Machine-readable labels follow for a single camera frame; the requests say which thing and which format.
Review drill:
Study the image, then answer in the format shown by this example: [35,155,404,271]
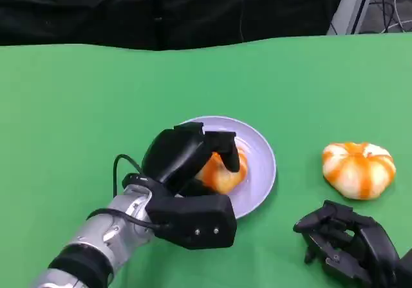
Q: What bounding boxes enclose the black floor cables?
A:
[370,0,397,34]

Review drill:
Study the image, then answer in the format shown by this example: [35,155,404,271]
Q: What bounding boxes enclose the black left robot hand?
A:
[141,122,241,198]

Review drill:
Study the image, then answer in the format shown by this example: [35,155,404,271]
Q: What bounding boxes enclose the orange and white bread roll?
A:
[194,148,248,195]
[321,142,397,201]

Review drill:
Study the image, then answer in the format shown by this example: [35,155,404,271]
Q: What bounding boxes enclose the grey metal frame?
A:
[326,0,377,36]

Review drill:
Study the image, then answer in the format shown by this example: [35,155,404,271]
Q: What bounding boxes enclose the black backdrop curtain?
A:
[0,0,351,51]

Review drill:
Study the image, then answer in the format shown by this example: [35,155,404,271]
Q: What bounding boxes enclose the green table cloth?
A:
[0,32,412,288]

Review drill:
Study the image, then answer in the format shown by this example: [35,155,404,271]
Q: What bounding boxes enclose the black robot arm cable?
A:
[86,207,168,231]
[112,154,144,198]

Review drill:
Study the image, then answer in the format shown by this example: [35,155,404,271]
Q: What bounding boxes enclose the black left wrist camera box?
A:
[145,193,238,250]

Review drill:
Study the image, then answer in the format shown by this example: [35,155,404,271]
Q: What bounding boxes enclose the lilac plate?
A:
[175,115,277,220]

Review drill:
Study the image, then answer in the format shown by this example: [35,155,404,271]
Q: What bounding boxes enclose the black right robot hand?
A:
[292,199,402,288]

